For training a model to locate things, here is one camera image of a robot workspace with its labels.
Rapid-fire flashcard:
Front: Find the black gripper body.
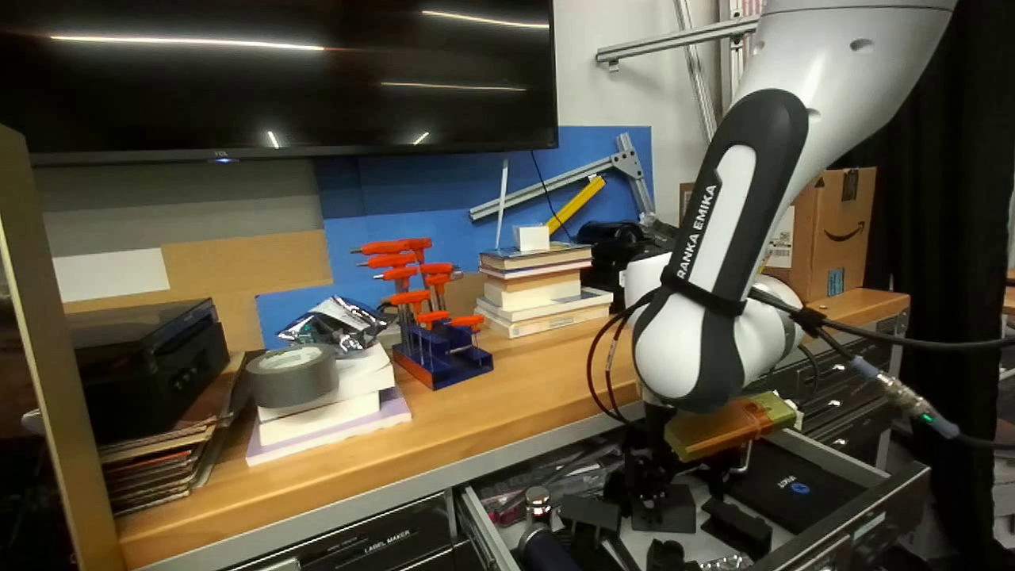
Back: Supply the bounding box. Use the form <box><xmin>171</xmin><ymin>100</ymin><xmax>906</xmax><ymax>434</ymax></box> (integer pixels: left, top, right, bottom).
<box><xmin>622</xmin><ymin>423</ymin><xmax>683</xmax><ymax>497</ymax></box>

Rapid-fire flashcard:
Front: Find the black plastic object front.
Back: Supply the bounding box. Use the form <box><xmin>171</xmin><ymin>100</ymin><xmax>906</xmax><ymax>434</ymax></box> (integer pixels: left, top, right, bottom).
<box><xmin>630</xmin><ymin>485</ymin><xmax>698</xmax><ymax>531</ymax></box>

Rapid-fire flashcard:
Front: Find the black tool drawer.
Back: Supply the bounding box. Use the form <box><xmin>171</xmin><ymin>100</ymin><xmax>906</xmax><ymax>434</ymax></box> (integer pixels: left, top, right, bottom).
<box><xmin>457</xmin><ymin>423</ymin><xmax>928</xmax><ymax>571</ymax></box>

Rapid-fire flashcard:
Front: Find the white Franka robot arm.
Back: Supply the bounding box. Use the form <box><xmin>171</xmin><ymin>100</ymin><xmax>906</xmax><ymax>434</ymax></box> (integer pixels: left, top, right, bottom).
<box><xmin>624</xmin><ymin>0</ymin><xmax>958</xmax><ymax>413</ymax></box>

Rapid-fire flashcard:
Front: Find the stack of books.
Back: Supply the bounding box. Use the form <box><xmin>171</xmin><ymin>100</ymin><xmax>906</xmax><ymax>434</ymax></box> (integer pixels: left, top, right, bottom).
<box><xmin>477</xmin><ymin>241</ymin><xmax>612</xmax><ymax>335</ymax></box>

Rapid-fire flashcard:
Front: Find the small white box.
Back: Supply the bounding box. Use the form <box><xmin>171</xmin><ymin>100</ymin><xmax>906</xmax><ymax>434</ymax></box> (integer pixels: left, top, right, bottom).
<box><xmin>518</xmin><ymin>224</ymin><xmax>550</xmax><ymax>253</ymax></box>

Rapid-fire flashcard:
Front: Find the cardboard box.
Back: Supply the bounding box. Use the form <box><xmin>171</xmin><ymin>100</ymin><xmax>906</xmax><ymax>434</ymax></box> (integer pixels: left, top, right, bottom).
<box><xmin>759</xmin><ymin>169</ymin><xmax>876</xmax><ymax>302</ymax></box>

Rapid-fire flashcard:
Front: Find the metal square ruler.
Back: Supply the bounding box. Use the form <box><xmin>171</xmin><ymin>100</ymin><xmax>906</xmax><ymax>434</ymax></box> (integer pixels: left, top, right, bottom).
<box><xmin>467</xmin><ymin>134</ymin><xmax>653</xmax><ymax>222</ymax></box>

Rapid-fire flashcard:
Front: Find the black electronic box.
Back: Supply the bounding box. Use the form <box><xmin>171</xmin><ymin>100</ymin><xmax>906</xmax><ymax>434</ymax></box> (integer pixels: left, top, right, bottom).
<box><xmin>71</xmin><ymin>297</ymin><xmax>228</xmax><ymax>444</ymax></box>

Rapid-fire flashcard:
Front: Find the large black monitor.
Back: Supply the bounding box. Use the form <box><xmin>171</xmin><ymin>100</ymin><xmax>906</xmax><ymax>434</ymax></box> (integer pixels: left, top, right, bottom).
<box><xmin>0</xmin><ymin>0</ymin><xmax>559</xmax><ymax>165</ymax></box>

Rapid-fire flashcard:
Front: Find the orange T-handle hex key set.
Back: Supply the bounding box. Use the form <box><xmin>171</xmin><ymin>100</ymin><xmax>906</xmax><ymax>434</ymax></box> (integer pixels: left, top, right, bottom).
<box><xmin>359</xmin><ymin>239</ymin><xmax>491</xmax><ymax>389</ymax></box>

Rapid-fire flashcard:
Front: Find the yellow level on wall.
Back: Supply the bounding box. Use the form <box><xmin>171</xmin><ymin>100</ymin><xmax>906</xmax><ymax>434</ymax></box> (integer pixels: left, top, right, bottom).
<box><xmin>546</xmin><ymin>173</ymin><xmax>605</xmax><ymax>234</ymax></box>

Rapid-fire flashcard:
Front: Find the grey duct tape roll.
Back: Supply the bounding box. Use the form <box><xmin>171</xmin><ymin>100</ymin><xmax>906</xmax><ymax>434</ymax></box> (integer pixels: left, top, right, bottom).
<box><xmin>245</xmin><ymin>346</ymin><xmax>336</xmax><ymax>409</ymax></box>

